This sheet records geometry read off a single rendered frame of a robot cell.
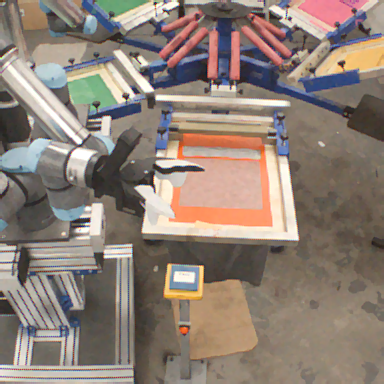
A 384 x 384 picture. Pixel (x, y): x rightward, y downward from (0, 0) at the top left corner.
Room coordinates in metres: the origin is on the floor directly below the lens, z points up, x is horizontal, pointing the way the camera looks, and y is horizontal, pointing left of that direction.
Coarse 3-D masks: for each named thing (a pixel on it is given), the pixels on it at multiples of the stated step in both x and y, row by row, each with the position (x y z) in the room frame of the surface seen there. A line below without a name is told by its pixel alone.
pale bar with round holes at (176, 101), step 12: (156, 96) 1.85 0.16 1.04; (168, 96) 1.86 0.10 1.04; (180, 96) 1.85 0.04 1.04; (192, 96) 1.85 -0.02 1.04; (204, 96) 1.85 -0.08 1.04; (180, 108) 1.81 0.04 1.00; (192, 108) 1.81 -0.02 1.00; (204, 108) 1.81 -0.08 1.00; (216, 108) 1.80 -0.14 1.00; (228, 108) 1.80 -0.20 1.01; (240, 108) 1.79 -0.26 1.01; (252, 108) 1.79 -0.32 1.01; (264, 108) 1.80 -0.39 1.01; (276, 108) 1.81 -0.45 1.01; (288, 108) 1.78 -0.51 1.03
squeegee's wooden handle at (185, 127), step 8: (184, 128) 1.55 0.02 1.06; (192, 128) 1.55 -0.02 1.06; (200, 128) 1.55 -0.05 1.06; (208, 128) 1.55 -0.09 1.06; (216, 128) 1.55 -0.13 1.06; (224, 128) 1.55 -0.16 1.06; (232, 128) 1.55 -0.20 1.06; (240, 128) 1.56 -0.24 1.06; (248, 128) 1.56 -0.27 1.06; (256, 128) 1.56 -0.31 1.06; (264, 128) 1.56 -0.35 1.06; (248, 136) 1.52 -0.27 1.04; (256, 136) 1.52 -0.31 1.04; (264, 136) 1.52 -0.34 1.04
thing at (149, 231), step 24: (240, 120) 1.72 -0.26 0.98; (264, 120) 1.72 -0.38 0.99; (288, 168) 1.36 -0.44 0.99; (288, 192) 1.21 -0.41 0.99; (288, 216) 1.08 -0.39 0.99; (192, 240) 0.99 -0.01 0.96; (216, 240) 0.98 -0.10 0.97; (240, 240) 0.98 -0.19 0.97; (264, 240) 0.97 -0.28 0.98; (288, 240) 0.97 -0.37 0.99
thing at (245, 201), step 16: (224, 144) 1.57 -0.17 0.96; (240, 144) 1.57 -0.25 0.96; (256, 144) 1.57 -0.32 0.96; (224, 160) 1.45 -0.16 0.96; (240, 160) 1.45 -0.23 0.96; (256, 160) 1.45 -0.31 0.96; (224, 176) 1.35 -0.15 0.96; (240, 176) 1.35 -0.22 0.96; (256, 176) 1.35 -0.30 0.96; (224, 192) 1.25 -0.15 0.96; (240, 192) 1.25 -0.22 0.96; (256, 192) 1.25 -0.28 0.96; (224, 208) 1.16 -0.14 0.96; (240, 208) 1.16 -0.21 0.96; (256, 208) 1.16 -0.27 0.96; (224, 224) 1.07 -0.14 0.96; (240, 224) 1.07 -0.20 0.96; (256, 224) 1.07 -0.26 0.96; (272, 224) 1.07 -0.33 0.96
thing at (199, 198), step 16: (192, 144) 1.57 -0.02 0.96; (208, 144) 1.57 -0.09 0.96; (192, 160) 1.45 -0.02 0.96; (208, 160) 1.45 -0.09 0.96; (192, 176) 1.35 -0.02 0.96; (208, 176) 1.35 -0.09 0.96; (176, 192) 1.25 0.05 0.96; (192, 192) 1.25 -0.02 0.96; (208, 192) 1.25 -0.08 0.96; (176, 208) 1.16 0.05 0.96; (192, 208) 1.16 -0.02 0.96; (208, 208) 1.16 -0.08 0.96
